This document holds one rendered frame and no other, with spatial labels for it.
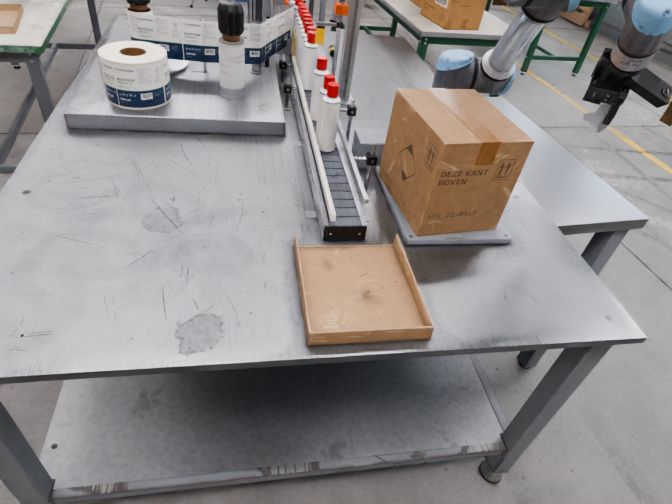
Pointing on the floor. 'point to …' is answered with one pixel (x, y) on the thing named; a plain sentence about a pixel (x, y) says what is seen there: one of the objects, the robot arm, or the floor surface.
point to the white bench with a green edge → (35, 32)
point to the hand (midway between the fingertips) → (606, 117)
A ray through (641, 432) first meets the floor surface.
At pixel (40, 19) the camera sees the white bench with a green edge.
